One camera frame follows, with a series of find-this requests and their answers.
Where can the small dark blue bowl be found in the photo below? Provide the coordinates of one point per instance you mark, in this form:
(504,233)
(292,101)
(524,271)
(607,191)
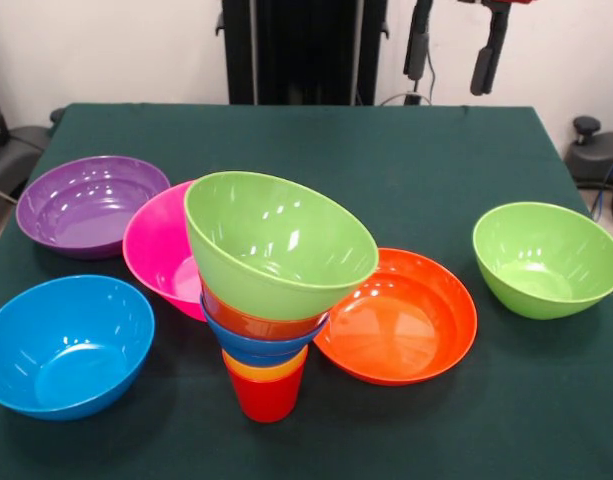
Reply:
(256,347)

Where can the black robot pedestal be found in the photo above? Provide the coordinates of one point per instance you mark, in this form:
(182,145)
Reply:
(296,50)

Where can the dark green tablecloth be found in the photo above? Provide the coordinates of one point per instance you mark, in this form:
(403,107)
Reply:
(386,440)

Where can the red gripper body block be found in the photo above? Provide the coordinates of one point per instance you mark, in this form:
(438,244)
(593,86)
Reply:
(516,2)

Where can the green plastic bowl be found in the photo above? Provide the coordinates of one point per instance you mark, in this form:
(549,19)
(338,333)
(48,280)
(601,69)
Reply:
(266,225)
(551,260)

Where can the pink plastic bowl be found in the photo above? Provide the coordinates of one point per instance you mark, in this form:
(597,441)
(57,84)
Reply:
(156,250)

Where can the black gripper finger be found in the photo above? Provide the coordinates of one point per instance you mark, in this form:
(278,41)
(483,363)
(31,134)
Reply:
(486,70)
(417,50)

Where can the purple plastic bowl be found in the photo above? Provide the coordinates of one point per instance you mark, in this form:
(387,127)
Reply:
(86,215)

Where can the light blue plastic bowl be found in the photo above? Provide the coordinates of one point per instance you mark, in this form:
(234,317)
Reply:
(66,350)

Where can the red plastic cup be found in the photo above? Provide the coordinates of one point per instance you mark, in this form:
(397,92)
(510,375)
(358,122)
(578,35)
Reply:
(266,400)

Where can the large orange-red plastic bowl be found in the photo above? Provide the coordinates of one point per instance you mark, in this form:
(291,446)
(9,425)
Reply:
(411,320)

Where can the small ribbed orange-red bowl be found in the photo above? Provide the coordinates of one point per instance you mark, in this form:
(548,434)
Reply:
(256,325)

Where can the dark grey chair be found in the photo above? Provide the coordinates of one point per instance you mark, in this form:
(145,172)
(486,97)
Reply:
(16,155)
(593,155)

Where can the orange plastic cup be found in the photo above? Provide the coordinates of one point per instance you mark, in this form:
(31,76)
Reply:
(266,376)
(231,361)

